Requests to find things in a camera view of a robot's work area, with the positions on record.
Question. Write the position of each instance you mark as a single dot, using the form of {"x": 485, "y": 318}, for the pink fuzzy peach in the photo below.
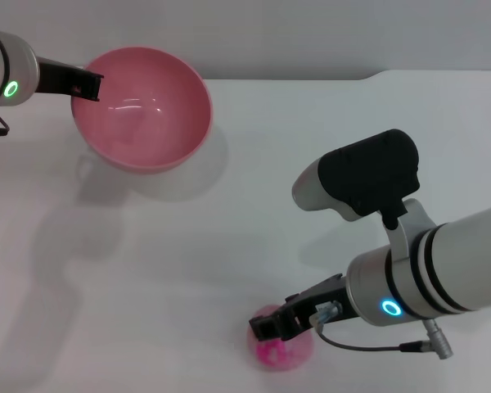
{"x": 282, "y": 352}

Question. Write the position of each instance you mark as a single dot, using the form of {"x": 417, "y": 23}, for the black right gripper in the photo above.
{"x": 323, "y": 299}

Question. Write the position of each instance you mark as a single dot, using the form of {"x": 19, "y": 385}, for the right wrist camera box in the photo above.
{"x": 364, "y": 172}

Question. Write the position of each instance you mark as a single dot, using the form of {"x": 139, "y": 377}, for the pink bowl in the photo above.
{"x": 143, "y": 123}

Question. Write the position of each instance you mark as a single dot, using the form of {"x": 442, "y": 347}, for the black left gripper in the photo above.
{"x": 55, "y": 78}

